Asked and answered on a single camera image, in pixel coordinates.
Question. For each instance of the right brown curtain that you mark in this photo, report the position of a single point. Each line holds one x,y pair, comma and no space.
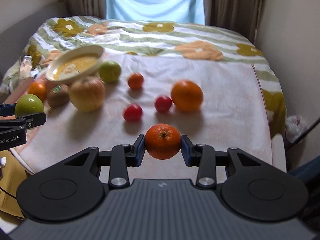
236,15

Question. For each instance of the floral striped quilt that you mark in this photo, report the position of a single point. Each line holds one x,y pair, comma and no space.
189,40

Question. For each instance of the medium orange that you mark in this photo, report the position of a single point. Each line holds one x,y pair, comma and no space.
38,89

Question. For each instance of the cream fruit bowl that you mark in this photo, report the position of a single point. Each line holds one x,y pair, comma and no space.
76,63

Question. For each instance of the white plastic bag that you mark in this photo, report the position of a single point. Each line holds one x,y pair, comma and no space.
294,127

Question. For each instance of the yellow wooden stool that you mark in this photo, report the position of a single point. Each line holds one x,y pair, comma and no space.
12,174

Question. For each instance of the white pink towel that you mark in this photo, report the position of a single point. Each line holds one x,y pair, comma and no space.
232,114

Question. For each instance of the brown kiwi with sticker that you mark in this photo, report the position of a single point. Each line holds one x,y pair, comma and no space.
58,96

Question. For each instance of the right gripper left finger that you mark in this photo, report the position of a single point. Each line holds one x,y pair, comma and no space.
118,159

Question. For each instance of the small orange mandarin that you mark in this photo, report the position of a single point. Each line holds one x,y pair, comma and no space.
162,141

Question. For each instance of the red cherry tomato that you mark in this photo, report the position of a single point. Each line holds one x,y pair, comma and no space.
133,113
163,103

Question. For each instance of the green apple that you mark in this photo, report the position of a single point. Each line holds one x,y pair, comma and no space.
110,71
28,104

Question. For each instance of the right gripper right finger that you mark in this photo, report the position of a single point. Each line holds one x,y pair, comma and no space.
207,159

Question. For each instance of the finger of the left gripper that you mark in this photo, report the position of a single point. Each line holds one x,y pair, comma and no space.
30,121
7,109

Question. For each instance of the light blue window cloth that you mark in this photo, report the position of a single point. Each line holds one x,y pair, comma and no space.
181,11

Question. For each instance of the grey headboard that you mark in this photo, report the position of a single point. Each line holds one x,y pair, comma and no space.
22,22

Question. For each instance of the large orange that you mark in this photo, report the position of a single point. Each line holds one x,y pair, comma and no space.
187,96

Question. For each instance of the large yellow-red apple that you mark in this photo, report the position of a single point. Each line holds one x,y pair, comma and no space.
87,94

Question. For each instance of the small tangerine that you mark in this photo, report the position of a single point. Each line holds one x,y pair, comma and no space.
135,81

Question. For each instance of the white tube bottle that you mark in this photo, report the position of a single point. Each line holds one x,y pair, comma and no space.
26,67

